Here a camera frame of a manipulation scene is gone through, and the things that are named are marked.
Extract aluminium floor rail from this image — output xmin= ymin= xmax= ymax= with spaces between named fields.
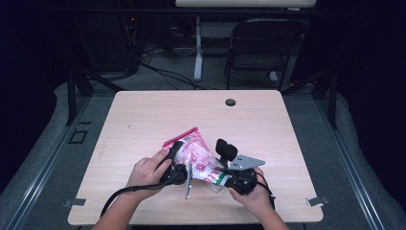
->
xmin=4 ymin=95 xmax=93 ymax=230
xmin=314 ymin=99 xmax=384 ymax=230

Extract black floor cables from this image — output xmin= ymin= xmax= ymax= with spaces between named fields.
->
xmin=123 ymin=18 xmax=221 ymax=91

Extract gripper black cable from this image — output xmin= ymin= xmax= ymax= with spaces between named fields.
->
xmin=254 ymin=170 xmax=276 ymax=209
xmin=100 ymin=176 xmax=190 ymax=219

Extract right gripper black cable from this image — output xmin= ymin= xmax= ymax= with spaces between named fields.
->
xmin=254 ymin=170 xmax=276 ymax=209

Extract red and white seasoning packet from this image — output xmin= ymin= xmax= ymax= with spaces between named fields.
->
xmin=162 ymin=126 xmax=232 ymax=187

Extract black metal stand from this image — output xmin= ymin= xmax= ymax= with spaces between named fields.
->
xmin=65 ymin=66 xmax=126 ymax=127
xmin=281 ymin=68 xmax=339 ymax=130

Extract grey table edge clip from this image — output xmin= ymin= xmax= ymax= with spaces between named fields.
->
xmin=305 ymin=195 xmax=329 ymax=208
xmin=62 ymin=197 xmax=87 ymax=209

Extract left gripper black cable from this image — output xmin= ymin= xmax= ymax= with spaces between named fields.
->
xmin=100 ymin=176 xmax=190 ymax=219

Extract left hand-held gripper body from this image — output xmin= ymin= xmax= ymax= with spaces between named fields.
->
xmin=158 ymin=160 xmax=194 ymax=200

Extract person's left hand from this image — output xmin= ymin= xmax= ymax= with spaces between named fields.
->
xmin=125 ymin=148 xmax=173 ymax=203

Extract person's right hand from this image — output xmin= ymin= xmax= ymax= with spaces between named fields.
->
xmin=228 ymin=167 xmax=276 ymax=219

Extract white desk top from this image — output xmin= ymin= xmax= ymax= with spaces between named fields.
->
xmin=174 ymin=0 xmax=318 ymax=9

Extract dark equipment cabinet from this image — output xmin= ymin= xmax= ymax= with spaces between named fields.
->
xmin=73 ymin=13 xmax=136 ymax=73

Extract black folding chair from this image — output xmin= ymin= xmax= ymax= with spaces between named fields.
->
xmin=223 ymin=17 xmax=308 ymax=92

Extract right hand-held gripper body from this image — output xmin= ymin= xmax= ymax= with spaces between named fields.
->
xmin=226 ymin=154 xmax=266 ymax=196

